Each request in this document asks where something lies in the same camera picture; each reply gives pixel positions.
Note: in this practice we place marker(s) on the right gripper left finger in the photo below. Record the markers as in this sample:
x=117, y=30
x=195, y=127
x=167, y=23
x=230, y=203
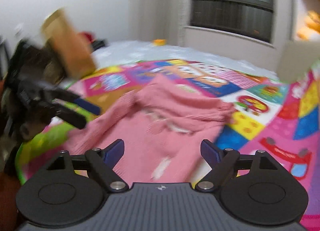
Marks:
x=101, y=163

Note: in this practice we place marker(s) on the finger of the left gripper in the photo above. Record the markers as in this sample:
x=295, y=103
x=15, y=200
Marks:
x=82, y=102
x=69, y=116

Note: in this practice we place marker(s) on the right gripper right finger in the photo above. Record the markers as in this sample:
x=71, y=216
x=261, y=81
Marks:
x=222, y=163

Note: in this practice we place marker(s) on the pink knit sweater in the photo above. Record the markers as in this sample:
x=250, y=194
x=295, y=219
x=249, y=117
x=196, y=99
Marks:
x=162, y=127

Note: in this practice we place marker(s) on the red and black clothes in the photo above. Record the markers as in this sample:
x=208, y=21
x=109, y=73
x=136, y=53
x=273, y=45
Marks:
x=94, y=42

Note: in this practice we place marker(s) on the colourful cartoon play mat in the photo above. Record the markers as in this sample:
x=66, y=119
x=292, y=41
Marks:
x=280, y=118

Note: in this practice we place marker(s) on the small yellow toy block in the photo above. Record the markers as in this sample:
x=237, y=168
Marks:
x=159, y=42

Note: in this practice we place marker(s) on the dark framed window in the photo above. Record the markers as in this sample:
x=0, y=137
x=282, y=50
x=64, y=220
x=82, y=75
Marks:
x=250, y=18

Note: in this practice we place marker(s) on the yellow duck plush toy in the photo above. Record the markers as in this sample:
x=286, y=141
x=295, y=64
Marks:
x=310, y=30

